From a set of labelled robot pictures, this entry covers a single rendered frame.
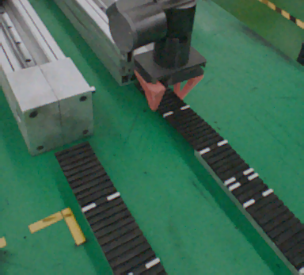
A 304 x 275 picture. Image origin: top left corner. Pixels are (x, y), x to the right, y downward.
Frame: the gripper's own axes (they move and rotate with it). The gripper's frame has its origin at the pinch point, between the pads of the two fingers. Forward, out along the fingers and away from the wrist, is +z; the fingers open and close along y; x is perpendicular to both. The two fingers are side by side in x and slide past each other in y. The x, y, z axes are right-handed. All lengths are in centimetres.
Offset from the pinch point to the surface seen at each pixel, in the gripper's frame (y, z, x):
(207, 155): 1.9, -1.5, 14.3
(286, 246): 1.9, -1.4, 30.3
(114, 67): 4.3, -0.9, -11.3
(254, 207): 1.6, -1.4, 24.2
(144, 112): 3.6, 2.0, -1.0
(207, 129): -1.6, -1.1, 9.8
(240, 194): 1.9, -1.2, 21.7
